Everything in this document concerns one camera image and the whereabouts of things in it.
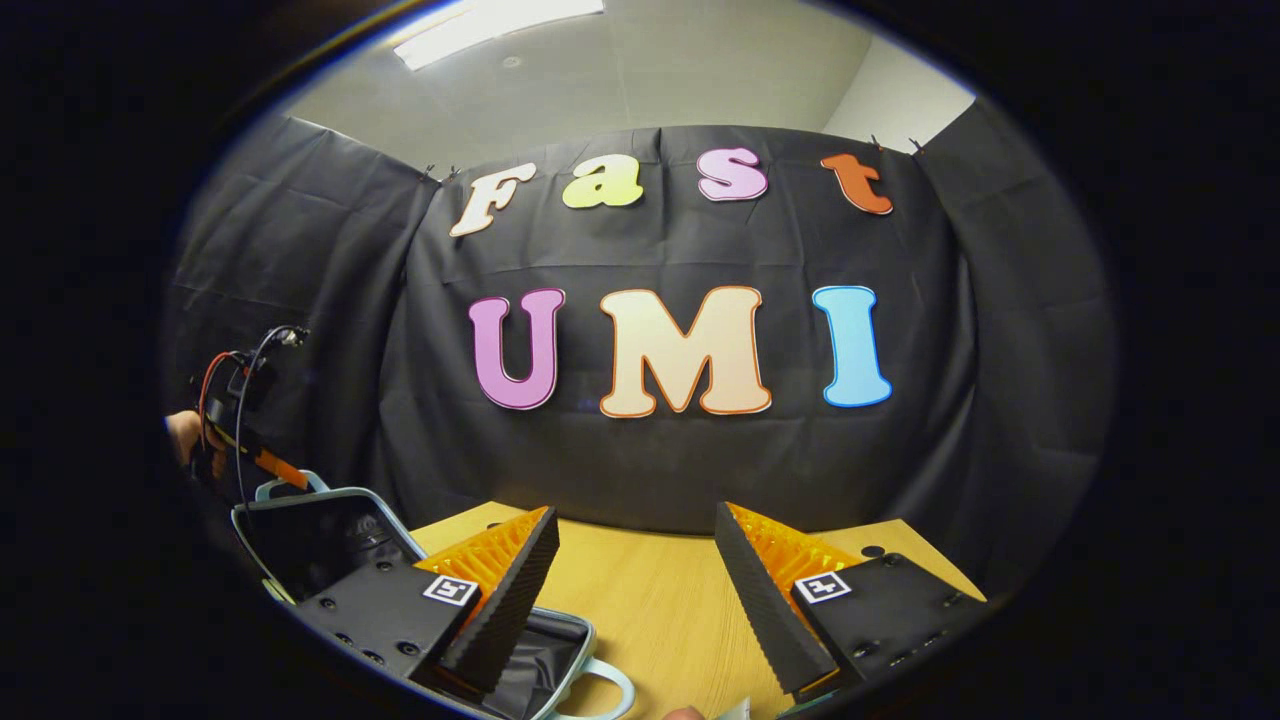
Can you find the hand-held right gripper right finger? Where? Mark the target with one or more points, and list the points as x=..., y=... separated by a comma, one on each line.
x=760, y=600

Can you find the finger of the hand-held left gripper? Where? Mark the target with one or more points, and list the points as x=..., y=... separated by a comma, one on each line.
x=280, y=468

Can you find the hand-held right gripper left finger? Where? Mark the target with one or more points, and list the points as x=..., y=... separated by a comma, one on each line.
x=520, y=590

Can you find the light blue suitcase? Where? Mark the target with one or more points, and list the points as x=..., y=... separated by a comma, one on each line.
x=300, y=540

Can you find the tan rounded object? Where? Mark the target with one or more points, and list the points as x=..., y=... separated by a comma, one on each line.
x=686, y=714

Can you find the ceiling light panel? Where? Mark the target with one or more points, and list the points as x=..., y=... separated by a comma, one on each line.
x=490, y=25

